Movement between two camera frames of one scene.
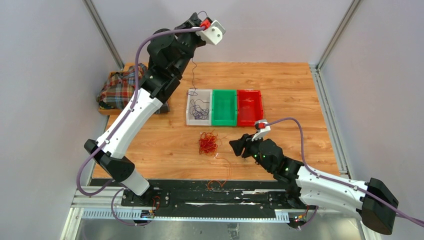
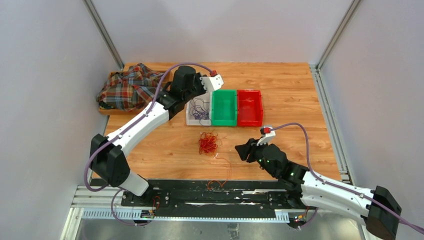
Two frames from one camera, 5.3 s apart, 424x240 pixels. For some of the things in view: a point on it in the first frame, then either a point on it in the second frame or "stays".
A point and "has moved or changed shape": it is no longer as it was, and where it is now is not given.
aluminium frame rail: (110, 205) stays
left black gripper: (193, 22) to (197, 79)
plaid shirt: (118, 87) stays
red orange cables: (208, 143) stays
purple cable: (199, 108) has moved or changed shape
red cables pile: (217, 181) stays
